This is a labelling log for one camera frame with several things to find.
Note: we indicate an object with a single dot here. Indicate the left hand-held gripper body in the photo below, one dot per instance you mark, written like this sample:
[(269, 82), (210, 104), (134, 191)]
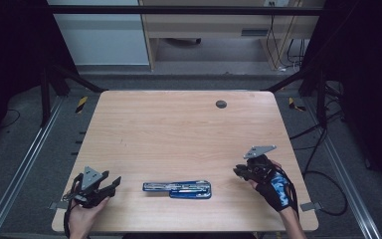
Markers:
[(89, 179)]

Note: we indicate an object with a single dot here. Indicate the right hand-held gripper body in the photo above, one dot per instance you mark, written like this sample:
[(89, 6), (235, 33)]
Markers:
[(258, 166)]

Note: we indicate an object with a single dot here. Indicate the blue stapler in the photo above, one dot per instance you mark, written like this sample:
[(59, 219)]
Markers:
[(192, 193)]

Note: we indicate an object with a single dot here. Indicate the person's left hand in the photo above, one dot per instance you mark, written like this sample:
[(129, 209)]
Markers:
[(83, 217)]

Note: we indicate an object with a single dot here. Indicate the grey round table grommet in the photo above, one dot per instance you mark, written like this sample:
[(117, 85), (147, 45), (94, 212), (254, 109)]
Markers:
[(221, 104)]

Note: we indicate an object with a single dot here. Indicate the yellow black hazard tape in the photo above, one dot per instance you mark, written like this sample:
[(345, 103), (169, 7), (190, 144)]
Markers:
[(293, 104), (81, 105)]

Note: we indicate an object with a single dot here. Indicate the black curtain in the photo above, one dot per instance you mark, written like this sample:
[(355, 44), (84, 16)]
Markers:
[(368, 83), (10, 59)]

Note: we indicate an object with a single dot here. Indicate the white cabinet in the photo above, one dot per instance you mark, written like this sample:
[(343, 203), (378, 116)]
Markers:
[(102, 36)]

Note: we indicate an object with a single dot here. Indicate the light wooden background desk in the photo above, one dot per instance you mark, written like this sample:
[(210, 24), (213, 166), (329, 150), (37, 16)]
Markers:
[(195, 25)]

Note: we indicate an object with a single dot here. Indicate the grey metal table bracket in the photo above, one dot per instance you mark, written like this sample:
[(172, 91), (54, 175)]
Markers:
[(53, 205), (310, 206)]

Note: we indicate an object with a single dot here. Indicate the aluminium floor rail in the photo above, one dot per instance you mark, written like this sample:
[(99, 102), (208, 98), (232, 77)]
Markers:
[(23, 166), (344, 179)]

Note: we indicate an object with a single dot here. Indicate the black diagonal frame strut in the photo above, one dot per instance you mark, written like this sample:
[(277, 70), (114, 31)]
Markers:
[(288, 81), (79, 81)]

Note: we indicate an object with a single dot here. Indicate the black upright frame post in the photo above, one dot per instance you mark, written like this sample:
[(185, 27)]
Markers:
[(321, 99)]

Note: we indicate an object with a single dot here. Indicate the black horizontal frame bar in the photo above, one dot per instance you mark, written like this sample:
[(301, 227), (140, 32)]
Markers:
[(179, 10)]

